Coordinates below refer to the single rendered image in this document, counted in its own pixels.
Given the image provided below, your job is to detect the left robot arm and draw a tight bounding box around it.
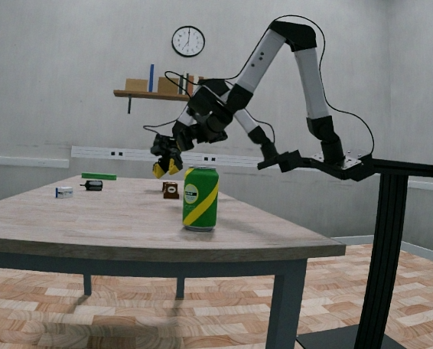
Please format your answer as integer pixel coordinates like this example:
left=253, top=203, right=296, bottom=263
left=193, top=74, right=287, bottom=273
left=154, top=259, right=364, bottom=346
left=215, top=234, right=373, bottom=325
left=186, top=21, right=362, bottom=173

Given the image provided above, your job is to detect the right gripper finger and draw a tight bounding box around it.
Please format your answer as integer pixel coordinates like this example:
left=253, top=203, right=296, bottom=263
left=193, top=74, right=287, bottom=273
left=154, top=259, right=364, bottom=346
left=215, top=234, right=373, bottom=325
left=152, top=164, right=165, bottom=179
left=168, top=159, right=179, bottom=175

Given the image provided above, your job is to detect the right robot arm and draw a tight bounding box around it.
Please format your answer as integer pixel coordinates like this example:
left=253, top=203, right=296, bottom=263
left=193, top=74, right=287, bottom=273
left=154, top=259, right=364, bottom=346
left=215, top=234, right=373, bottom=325
left=150, top=80, right=289, bottom=165

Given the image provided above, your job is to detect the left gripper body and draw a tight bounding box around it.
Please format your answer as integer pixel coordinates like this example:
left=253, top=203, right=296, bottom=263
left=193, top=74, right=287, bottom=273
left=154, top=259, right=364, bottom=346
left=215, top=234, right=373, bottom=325
left=177, top=119, right=228, bottom=152

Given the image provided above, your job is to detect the green soda can with yellow stripe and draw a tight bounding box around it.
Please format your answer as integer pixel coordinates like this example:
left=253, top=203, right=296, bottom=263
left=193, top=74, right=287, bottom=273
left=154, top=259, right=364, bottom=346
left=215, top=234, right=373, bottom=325
left=182, top=165, right=219, bottom=231

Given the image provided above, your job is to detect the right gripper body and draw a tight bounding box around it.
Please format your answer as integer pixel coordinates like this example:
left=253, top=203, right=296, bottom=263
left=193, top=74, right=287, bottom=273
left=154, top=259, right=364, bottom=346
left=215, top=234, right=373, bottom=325
left=152, top=148, right=183, bottom=173

